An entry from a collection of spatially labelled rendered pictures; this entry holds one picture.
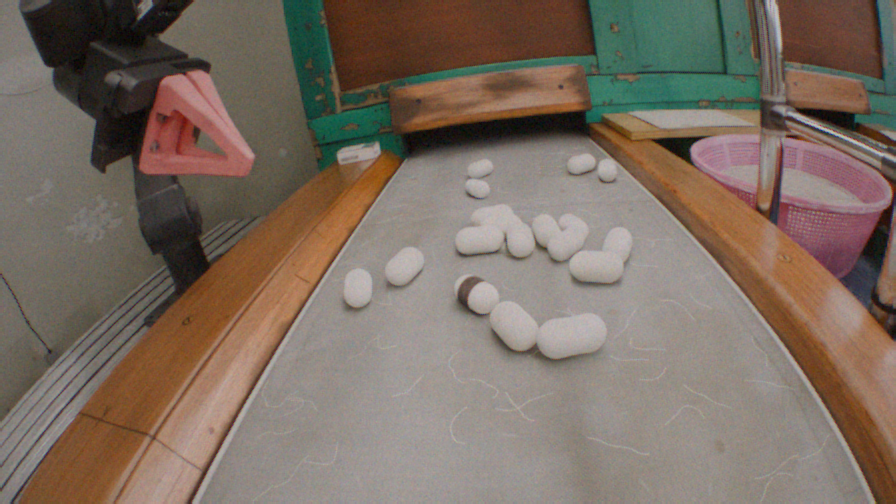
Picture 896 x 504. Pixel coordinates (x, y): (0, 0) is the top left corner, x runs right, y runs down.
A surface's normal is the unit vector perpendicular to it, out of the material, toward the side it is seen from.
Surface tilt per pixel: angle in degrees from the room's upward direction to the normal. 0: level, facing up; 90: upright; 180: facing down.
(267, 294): 45
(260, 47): 90
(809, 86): 67
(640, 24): 90
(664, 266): 0
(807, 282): 0
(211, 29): 90
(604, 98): 90
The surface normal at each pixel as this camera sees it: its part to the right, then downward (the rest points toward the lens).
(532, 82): -0.15, 0.05
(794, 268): -0.17, -0.89
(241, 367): 0.57, -0.71
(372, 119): -0.08, 0.45
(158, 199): 0.48, 0.07
